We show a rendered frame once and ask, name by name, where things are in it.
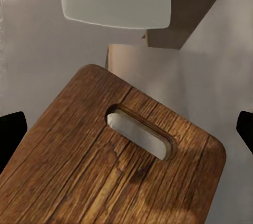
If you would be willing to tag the cutting board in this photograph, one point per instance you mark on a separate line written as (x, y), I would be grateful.
(72, 168)

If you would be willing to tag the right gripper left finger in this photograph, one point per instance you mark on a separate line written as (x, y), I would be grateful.
(13, 127)

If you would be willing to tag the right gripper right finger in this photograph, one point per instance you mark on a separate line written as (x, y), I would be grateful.
(245, 128)

